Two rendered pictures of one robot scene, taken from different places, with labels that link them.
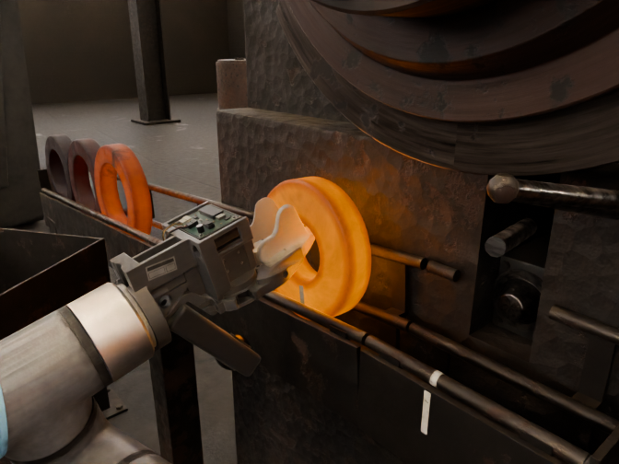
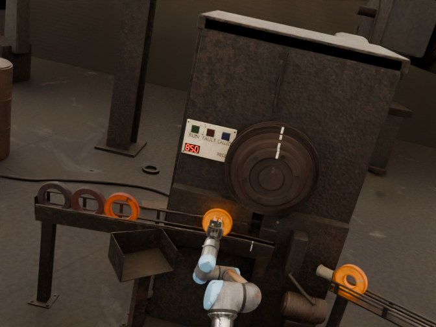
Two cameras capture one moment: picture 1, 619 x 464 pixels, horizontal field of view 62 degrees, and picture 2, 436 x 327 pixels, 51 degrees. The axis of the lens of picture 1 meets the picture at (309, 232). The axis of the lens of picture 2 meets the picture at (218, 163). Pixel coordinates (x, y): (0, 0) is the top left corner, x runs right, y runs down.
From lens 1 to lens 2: 2.06 m
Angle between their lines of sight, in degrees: 44
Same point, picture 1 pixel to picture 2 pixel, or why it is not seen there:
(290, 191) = (216, 213)
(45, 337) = (213, 250)
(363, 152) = (226, 202)
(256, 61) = (182, 172)
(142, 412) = (66, 294)
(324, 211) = (226, 217)
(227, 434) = (109, 289)
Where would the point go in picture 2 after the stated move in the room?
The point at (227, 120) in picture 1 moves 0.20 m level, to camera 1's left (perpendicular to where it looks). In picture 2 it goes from (178, 189) to (146, 195)
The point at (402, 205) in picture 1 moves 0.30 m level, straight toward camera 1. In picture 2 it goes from (235, 212) to (269, 242)
